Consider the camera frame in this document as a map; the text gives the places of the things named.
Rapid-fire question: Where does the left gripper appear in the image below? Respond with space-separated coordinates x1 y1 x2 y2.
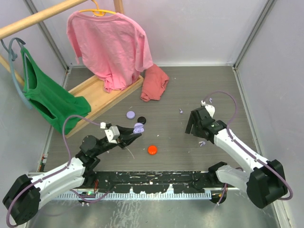
94 125 141 156

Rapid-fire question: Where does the lilac earbud case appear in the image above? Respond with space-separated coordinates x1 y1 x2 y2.
126 111 135 119
133 123 144 134

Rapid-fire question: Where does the orange earbud case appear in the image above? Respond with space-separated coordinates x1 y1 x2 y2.
148 145 158 155

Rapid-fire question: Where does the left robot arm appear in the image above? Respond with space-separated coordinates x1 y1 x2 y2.
2 126 142 228

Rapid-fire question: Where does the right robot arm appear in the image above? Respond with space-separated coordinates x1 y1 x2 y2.
185 102 293 209

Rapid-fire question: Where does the black earbud case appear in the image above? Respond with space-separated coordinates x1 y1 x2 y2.
137 116 146 124

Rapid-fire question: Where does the salmon folded shirt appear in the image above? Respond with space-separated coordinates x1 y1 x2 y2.
141 64 170 102

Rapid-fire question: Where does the green tank top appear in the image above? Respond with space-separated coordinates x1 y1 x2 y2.
20 47 91 134

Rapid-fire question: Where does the pink t-shirt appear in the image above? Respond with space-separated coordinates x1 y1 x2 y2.
66 11 153 93

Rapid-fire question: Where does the yellow hanger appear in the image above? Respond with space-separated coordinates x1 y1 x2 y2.
79 0 116 17

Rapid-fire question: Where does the grey-blue hanger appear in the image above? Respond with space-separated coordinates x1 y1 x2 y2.
0 37 33 109

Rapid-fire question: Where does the wooden clothes rack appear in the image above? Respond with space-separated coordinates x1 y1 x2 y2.
0 0 124 85

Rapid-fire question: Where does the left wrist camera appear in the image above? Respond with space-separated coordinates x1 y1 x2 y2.
104 126 120 144

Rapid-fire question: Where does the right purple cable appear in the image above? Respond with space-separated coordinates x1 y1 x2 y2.
203 91 293 201

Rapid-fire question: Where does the purple cable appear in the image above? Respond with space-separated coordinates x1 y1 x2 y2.
6 115 106 228
203 91 293 201

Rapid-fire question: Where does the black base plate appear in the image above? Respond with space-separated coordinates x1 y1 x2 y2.
77 171 224 194

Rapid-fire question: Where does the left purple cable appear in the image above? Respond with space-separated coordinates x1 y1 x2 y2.
6 115 106 228

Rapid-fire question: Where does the white cable duct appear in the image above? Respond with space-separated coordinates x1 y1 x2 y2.
47 191 212 200

